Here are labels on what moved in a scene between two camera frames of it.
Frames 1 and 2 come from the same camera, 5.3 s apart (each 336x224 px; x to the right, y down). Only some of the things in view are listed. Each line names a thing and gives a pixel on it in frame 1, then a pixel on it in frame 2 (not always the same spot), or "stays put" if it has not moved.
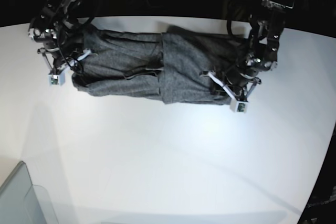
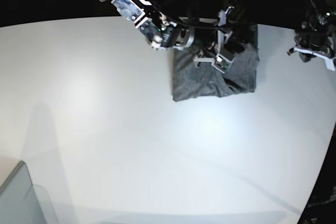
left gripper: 59,59 -> 208,38
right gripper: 238,84 -> 309,45
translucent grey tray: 22,202 stays put
